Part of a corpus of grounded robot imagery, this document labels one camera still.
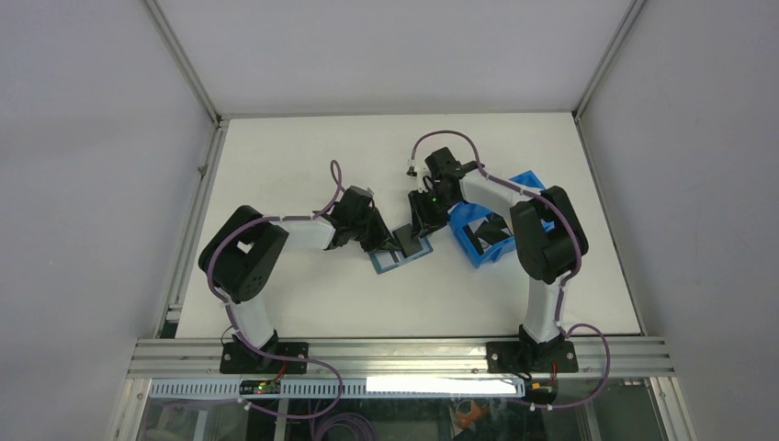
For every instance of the blue plastic bin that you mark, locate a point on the blue plastic bin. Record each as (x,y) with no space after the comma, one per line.
(478,224)

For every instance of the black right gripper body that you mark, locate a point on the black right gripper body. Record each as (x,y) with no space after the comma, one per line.
(430,207)

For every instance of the teal leather card holder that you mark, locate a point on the teal leather card holder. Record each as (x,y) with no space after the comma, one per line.
(384,262)

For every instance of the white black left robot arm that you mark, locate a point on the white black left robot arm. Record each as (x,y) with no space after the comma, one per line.
(239,260)

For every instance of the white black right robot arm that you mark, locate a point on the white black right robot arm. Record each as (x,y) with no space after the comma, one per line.
(548,237)

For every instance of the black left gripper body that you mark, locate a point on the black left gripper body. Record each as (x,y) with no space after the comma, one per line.
(360,227)

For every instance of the white slotted cable duct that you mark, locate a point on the white slotted cable duct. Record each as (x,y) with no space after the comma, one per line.
(403,387)

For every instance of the aluminium front mounting rail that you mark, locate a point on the aluminium front mounting rail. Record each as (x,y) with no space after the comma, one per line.
(624,357)

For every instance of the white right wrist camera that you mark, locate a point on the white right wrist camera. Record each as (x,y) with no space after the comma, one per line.
(413,169)

